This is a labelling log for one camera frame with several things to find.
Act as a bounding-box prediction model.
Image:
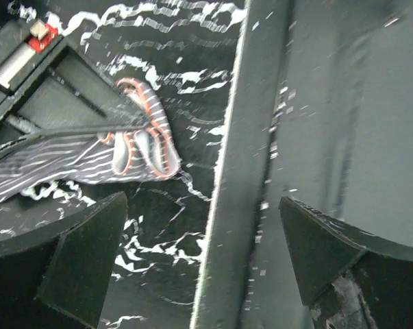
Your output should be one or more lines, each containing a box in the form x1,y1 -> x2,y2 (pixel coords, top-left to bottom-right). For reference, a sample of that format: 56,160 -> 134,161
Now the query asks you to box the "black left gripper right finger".
279,197 -> 413,328

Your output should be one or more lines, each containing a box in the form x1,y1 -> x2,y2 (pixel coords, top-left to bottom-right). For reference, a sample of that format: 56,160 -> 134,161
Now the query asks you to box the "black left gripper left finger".
0,192 -> 127,328

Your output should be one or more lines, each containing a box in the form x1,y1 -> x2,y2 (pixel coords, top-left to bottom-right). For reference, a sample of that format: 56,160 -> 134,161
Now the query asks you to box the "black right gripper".
0,20 -> 151,161

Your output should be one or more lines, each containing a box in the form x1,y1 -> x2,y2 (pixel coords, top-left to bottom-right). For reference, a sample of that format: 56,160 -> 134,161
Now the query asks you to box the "grey white striped underwear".
0,77 -> 181,203

